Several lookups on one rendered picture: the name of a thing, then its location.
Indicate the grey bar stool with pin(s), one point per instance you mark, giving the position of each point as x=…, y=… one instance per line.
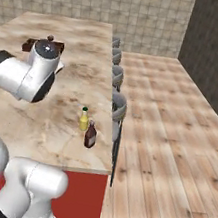
x=119, y=106
x=116, y=42
x=116, y=56
x=117, y=75

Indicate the red counter side panel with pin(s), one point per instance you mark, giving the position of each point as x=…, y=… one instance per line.
x=81, y=201

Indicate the yellow mustard bottle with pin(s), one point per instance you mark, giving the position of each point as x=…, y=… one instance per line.
x=83, y=121

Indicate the dark red ketchup bottle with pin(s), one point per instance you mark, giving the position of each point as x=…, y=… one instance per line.
x=90, y=137

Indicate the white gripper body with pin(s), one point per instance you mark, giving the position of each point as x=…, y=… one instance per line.
x=59, y=67

